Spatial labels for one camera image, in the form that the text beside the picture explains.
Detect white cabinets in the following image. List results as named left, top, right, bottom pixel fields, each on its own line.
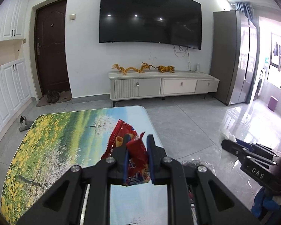
left=0, top=58, right=32, bottom=141
left=0, top=0, right=29, bottom=41

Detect black-lined trash bin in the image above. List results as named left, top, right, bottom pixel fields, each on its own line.
left=182, top=159, right=216, bottom=224

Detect white upper cabinets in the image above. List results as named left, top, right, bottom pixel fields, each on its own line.
left=0, top=0, right=29, bottom=41

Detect white lower cabinets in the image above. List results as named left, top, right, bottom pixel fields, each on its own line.
left=0, top=58, right=32, bottom=141

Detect golden lion ornament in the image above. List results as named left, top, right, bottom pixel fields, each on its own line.
left=156, top=65, right=175, bottom=73

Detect washing machine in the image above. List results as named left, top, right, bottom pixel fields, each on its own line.
left=253, top=67, right=268, bottom=101

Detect light switch plate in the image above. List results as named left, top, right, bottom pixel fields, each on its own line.
left=69, top=14, right=76, bottom=20

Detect landscape print table mat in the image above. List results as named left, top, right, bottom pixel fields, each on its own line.
left=0, top=106, right=167, bottom=224

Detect blue gloved right hand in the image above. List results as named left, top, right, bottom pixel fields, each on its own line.
left=251, top=187, right=281, bottom=219

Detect purple stool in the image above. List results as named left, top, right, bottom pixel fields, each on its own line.
left=268, top=95, right=279, bottom=111

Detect grey slipper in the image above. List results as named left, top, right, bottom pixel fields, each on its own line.
left=19, top=115, right=34, bottom=132

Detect dark brown door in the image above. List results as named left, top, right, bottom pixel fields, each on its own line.
left=34, top=0, right=70, bottom=95

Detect golden dragon ornament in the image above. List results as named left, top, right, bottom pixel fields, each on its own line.
left=111, top=62, right=155, bottom=75

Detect brown door mat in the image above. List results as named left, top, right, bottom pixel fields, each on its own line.
left=36, top=90, right=72, bottom=107

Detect dark shoes pair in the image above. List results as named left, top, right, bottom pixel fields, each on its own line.
left=46, top=90, right=60, bottom=104

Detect white TV cabinet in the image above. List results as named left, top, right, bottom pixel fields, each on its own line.
left=108, top=71, right=219, bottom=104

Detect wall-mounted black television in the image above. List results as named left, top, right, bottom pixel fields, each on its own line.
left=99, top=0, right=202, bottom=50

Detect grey refrigerator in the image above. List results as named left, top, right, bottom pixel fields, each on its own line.
left=210, top=10, right=257, bottom=106

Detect red snack bag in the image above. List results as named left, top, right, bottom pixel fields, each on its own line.
left=101, top=119, right=150, bottom=186

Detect blue curtain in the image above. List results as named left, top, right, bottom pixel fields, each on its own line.
left=235, top=1, right=254, bottom=22

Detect white tissue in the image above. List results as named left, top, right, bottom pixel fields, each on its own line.
left=220, top=130, right=237, bottom=143

